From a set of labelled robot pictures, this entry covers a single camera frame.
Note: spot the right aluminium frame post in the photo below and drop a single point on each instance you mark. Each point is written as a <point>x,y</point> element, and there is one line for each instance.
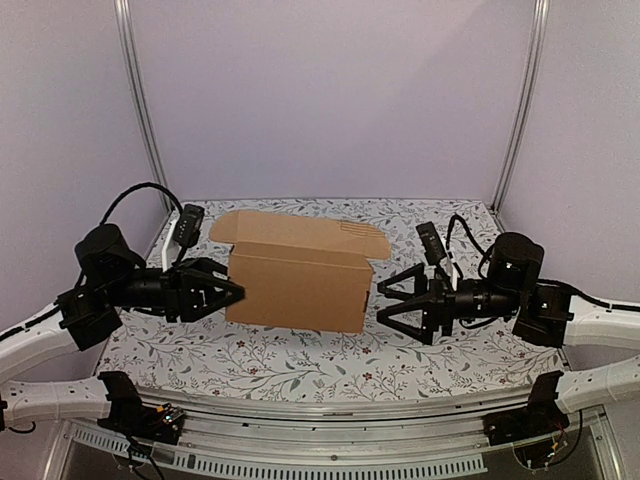
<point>532,65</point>

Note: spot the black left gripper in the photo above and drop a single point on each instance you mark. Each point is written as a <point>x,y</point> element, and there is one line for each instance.
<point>181,295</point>

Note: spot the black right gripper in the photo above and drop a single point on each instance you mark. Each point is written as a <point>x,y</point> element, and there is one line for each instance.
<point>439,302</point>

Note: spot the aluminium front rail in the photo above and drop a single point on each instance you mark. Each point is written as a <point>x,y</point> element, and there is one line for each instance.
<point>439,438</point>

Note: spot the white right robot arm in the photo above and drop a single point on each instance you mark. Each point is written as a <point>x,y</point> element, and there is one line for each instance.
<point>545,313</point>

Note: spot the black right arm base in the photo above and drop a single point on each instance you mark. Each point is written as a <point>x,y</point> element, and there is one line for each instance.
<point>537,430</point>

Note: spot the aluminium frame post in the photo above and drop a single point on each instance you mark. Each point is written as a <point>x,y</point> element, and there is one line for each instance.
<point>124,22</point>
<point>532,65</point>

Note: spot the floral patterned table mat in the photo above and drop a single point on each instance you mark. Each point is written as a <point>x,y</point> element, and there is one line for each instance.
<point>216,358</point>

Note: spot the left aluminium frame post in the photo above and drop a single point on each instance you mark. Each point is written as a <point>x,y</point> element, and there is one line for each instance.
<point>124,22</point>

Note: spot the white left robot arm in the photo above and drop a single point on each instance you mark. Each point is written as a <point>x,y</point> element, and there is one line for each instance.
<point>77,320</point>

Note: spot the brown cardboard box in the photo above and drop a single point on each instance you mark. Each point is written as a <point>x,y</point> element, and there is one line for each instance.
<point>300,272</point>

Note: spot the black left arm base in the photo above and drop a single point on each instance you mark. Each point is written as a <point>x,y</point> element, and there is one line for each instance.
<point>130,417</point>

